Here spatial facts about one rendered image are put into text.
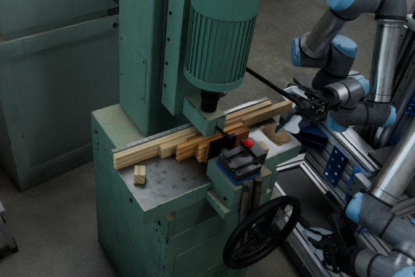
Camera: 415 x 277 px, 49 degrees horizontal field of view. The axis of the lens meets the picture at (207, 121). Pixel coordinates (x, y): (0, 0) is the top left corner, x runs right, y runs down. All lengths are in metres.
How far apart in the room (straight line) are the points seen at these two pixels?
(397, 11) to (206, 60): 0.66
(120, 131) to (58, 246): 0.85
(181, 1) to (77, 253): 1.41
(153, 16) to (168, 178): 0.47
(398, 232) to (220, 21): 0.69
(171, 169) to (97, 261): 0.98
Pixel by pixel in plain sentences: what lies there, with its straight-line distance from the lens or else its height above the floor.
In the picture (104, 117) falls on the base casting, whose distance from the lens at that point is 1.71.
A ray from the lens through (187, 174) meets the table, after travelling 1.37.
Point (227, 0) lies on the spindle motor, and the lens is 1.11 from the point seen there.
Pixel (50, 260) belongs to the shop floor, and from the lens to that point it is 2.29.
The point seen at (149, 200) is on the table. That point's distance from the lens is 1.30.
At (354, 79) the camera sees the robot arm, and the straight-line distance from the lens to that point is 1.51.
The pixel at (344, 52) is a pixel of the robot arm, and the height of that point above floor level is 1.03.
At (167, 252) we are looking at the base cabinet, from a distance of 1.51.
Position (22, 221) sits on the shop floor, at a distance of 2.44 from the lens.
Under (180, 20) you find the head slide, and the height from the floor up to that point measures 1.31.
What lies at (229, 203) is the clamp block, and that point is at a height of 0.89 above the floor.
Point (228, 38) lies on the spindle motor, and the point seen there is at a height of 1.33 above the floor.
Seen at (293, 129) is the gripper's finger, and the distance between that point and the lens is 1.38.
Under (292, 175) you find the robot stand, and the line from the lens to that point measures 2.45.
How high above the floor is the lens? 1.90
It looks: 40 degrees down
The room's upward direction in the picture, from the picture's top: 9 degrees clockwise
